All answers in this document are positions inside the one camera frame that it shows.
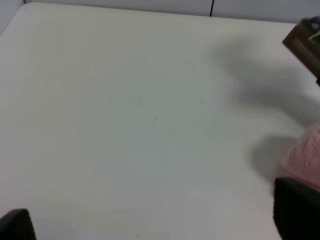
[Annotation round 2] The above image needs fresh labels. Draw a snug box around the brown capsule box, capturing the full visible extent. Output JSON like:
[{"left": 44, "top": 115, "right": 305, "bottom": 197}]
[{"left": 282, "top": 16, "right": 320, "bottom": 85}]

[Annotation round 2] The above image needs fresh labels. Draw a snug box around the pink rolled towel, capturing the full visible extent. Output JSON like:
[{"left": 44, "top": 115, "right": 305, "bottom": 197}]
[{"left": 282, "top": 123, "right": 320, "bottom": 189}]

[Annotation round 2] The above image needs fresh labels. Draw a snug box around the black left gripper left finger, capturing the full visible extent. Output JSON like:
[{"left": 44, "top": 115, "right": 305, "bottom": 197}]
[{"left": 0, "top": 208, "right": 37, "bottom": 240}]

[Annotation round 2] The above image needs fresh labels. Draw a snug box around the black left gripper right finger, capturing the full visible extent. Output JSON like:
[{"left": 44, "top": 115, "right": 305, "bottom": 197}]
[{"left": 273, "top": 177, "right": 320, "bottom": 240}]

